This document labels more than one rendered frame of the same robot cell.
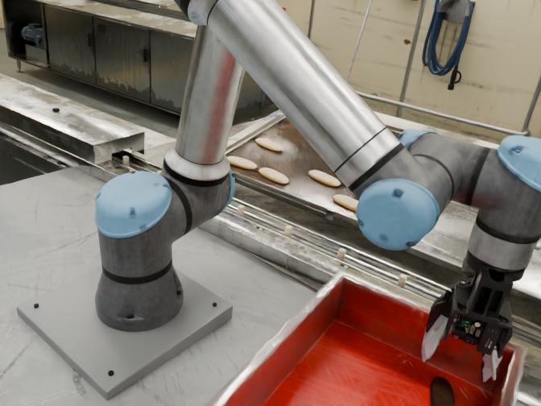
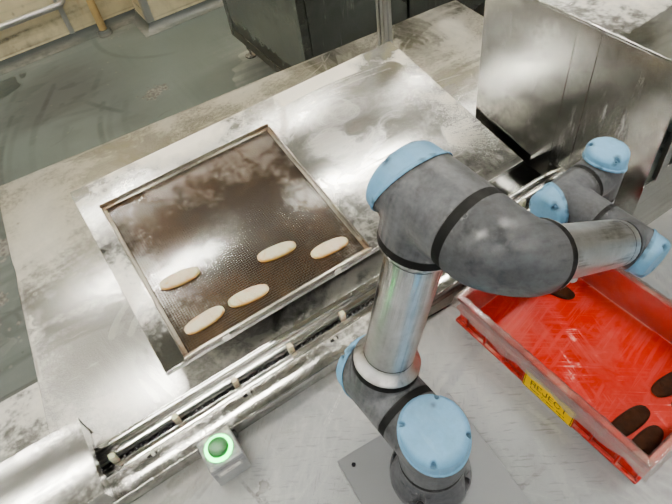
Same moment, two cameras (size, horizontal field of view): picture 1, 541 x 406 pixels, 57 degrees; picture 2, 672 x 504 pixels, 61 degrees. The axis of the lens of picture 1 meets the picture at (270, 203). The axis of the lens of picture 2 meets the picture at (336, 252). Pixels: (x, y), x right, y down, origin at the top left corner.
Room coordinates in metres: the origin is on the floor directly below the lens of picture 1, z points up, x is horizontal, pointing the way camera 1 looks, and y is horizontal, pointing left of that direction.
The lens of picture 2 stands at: (0.59, 0.57, 1.95)
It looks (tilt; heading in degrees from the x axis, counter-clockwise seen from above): 50 degrees down; 302
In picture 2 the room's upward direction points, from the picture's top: 10 degrees counter-clockwise
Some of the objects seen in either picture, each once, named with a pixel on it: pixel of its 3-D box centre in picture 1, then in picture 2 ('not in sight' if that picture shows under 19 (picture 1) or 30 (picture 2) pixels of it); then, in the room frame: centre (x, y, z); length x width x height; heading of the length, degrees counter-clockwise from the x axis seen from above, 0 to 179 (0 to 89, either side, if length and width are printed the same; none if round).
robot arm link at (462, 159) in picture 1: (433, 169); (571, 204); (0.58, -0.20, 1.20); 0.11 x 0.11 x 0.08; 61
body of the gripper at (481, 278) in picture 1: (482, 298); not in sight; (0.54, -0.29, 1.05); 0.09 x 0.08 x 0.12; 162
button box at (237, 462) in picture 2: not in sight; (225, 457); (1.09, 0.33, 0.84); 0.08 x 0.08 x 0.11; 57
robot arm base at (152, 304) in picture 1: (138, 279); (430, 464); (0.70, 0.21, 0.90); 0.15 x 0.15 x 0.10
